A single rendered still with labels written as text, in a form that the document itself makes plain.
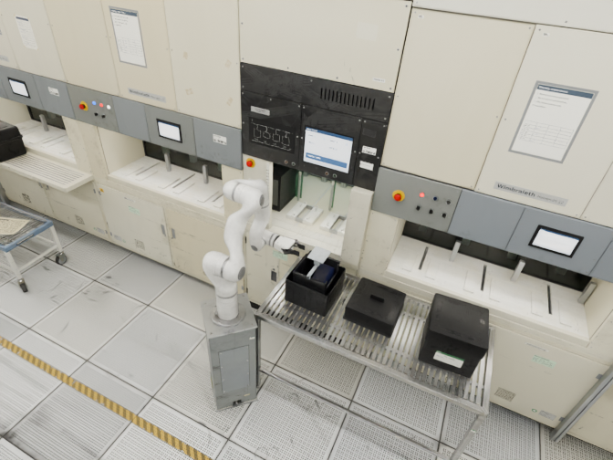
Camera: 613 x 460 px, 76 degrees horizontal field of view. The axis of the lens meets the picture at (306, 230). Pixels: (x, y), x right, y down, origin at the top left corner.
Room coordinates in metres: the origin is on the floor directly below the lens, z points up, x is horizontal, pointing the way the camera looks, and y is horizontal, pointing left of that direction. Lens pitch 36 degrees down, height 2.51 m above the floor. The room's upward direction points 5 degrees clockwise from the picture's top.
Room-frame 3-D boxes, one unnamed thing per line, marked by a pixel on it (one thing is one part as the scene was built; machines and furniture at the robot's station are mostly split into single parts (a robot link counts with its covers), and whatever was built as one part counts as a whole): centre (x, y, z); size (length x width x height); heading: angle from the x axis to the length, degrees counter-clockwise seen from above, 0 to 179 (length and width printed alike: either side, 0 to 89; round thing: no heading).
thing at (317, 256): (1.73, -0.08, 0.93); 0.24 x 0.20 x 0.32; 156
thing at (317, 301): (1.73, -0.08, 0.85); 0.28 x 0.28 x 0.17; 66
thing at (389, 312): (1.62, -0.45, 0.83); 0.29 x 0.29 x 0.13; 66
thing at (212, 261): (1.52, 0.44, 1.07); 0.19 x 0.12 x 0.24; 67
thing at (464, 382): (1.55, -0.46, 0.38); 1.30 x 0.60 x 0.76; 68
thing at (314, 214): (2.42, 0.02, 0.89); 0.22 x 0.21 x 0.04; 158
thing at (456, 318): (1.39, -0.83, 0.89); 0.29 x 0.29 x 0.25; 71
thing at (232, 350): (1.51, 0.41, 0.38); 0.28 x 0.28 x 0.76; 23
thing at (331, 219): (2.32, -0.23, 0.89); 0.22 x 0.21 x 0.04; 158
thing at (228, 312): (1.51, 0.41, 0.85); 0.19 x 0.19 x 0.18
